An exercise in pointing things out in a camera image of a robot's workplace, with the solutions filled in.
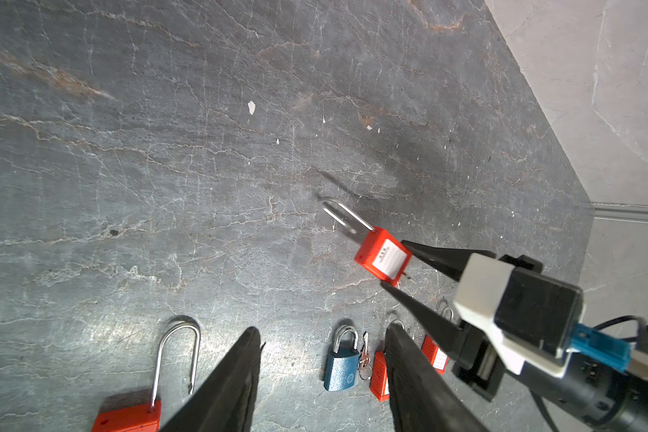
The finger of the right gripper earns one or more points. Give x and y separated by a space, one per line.
455 340
450 262

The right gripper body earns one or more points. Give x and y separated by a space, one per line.
477 363

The red padlock long shackle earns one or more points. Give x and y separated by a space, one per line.
430 349

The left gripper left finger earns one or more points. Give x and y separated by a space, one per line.
227 398

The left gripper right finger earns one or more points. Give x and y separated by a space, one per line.
420 399

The blue padlock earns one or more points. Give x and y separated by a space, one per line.
343 360

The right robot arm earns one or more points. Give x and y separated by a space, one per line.
593 393

